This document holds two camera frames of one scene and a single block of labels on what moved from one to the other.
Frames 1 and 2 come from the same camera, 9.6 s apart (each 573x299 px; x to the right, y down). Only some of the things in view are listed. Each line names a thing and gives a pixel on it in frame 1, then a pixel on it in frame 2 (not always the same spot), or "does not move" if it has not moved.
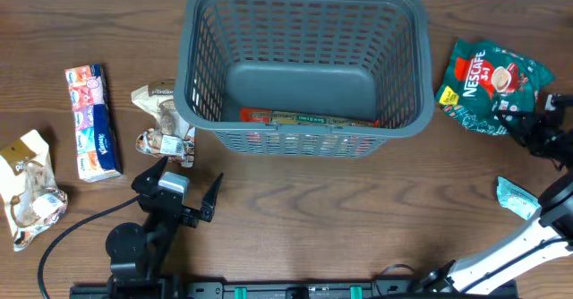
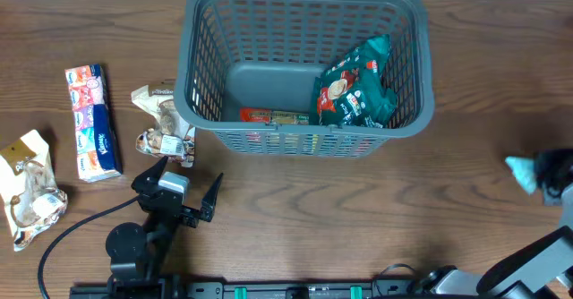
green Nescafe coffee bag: [483, 77] to [352, 90]
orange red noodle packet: [264, 116] does not move
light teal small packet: [516, 198] to [524, 172]
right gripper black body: [551, 137] to [549, 163]
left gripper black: [180, 209] does not move
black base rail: [158, 288] does not move
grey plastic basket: [304, 69] does not move
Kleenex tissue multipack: [96, 142] does not move
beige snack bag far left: [28, 183] does not move
